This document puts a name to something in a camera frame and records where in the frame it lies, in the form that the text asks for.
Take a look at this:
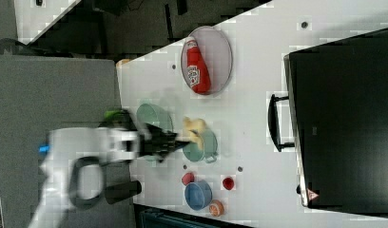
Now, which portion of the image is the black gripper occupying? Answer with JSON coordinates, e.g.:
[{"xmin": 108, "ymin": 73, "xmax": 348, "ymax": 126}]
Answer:
[{"xmin": 139, "ymin": 123, "xmax": 191, "ymax": 162}]

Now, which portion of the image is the peeled toy banana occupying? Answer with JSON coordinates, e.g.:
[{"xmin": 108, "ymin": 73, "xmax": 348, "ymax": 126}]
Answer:
[{"xmin": 183, "ymin": 117, "xmax": 206, "ymax": 150}]

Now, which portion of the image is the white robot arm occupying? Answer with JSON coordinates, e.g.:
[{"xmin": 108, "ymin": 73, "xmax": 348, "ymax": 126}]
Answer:
[{"xmin": 28, "ymin": 124, "xmax": 189, "ymax": 228}]

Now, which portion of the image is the black toaster oven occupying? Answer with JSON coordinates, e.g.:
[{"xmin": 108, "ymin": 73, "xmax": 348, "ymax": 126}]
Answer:
[{"xmin": 268, "ymin": 28, "xmax": 388, "ymax": 219}]

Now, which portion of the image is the green mug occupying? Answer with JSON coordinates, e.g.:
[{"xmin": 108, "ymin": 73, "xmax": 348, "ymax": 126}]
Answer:
[{"xmin": 183, "ymin": 129, "xmax": 218, "ymax": 163}]

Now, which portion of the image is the toy strawberry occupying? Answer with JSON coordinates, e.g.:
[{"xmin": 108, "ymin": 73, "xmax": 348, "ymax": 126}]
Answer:
[{"xmin": 182, "ymin": 172, "xmax": 195, "ymax": 186}]

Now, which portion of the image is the green colander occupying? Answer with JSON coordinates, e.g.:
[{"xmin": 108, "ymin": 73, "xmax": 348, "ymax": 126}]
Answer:
[{"xmin": 136, "ymin": 104, "xmax": 173, "ymax": 161}]

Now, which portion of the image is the blue mug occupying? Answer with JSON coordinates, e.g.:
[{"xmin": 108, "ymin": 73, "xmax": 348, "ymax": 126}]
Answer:
[{"xmin": 184, "ymin": 180, "xmax": 213, "ymax": 211}]

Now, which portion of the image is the small red toy fruit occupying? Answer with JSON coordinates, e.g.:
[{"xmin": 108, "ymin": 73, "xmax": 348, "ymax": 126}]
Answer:
[{"xmin": 223, "ymin": 177, "xmax": 235, "ymax": 190}]

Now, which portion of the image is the red ketchup bottle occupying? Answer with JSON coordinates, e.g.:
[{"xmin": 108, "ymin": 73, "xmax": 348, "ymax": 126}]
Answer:
[{"xmin": 185, "ymin": 36, "xmax": 211, "ymax": 94}]

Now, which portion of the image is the green toy pepper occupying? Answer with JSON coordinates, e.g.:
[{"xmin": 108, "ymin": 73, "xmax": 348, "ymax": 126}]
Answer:
[{"xmin": 104, "ymin": 109, "xmax": 129, "ymax": 123}]

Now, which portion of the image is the toy orange slice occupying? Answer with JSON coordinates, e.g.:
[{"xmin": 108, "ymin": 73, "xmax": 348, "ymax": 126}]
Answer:
[{"xmin": 208, "ymin": 199, "xmax": 224, "ymax": 217}]

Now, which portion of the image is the black cylinder cup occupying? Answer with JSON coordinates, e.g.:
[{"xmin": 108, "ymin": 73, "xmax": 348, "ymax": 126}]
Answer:
[{"xmin": 105, "ymin": 180, "xmax": 142, "ymax": 204}]

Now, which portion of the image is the round grey plate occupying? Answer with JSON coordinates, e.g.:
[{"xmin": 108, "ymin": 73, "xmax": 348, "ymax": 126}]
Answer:
[{"xmin": 181, "ymin": 26, "xmax": 233, "ymax": 95}]

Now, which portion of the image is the blue metal frame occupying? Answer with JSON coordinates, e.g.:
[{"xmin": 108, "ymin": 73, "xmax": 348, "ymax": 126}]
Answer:
[{"xmin": 137, "ymin": 209, "xmax": 248, "ymax": 228}]

